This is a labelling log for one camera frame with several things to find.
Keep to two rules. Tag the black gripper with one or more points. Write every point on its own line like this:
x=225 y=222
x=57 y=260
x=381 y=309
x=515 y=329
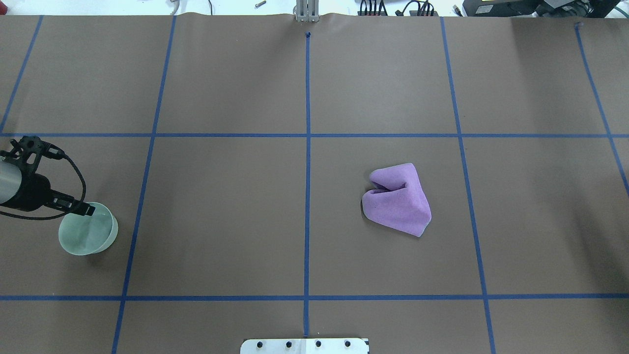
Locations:
x=35 y=189

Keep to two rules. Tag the purple microfiber cloth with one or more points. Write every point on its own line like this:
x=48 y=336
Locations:
x=397 y=200

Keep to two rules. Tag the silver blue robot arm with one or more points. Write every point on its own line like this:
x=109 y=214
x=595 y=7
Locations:
x=11 y=180

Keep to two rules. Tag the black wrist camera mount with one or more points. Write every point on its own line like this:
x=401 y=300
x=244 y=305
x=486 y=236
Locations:
x=27 y=153

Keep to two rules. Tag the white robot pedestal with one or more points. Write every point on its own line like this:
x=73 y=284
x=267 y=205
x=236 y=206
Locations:
x=306 y=346

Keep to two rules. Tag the aluminium frame post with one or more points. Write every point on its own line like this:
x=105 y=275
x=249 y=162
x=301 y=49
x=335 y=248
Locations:
x=307 y=11

